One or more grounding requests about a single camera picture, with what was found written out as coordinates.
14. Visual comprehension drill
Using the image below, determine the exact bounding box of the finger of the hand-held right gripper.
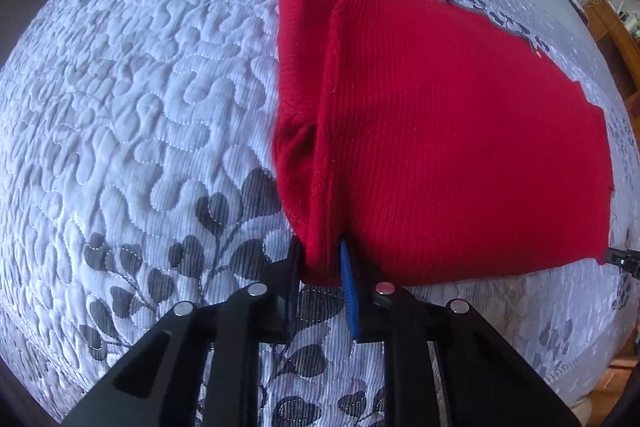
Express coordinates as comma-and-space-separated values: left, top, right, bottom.
602, 247, 640, 281

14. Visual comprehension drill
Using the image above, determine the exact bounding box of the wooden desk cabinet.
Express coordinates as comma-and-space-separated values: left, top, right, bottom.
582, 0, 640, 72

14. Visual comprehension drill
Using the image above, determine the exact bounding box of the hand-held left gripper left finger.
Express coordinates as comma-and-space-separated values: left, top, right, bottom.
62, 237, 304, 427

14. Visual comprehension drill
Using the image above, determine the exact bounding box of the grey quilted leaf-print bedspread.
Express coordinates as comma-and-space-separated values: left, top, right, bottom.
0, 0, 640, 427

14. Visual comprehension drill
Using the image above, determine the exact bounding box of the red knit sweater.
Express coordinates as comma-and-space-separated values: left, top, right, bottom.
272, 0, 615, 287

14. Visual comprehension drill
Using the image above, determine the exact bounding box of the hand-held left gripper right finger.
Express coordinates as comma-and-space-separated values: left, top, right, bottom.
339, 241, 583, 427

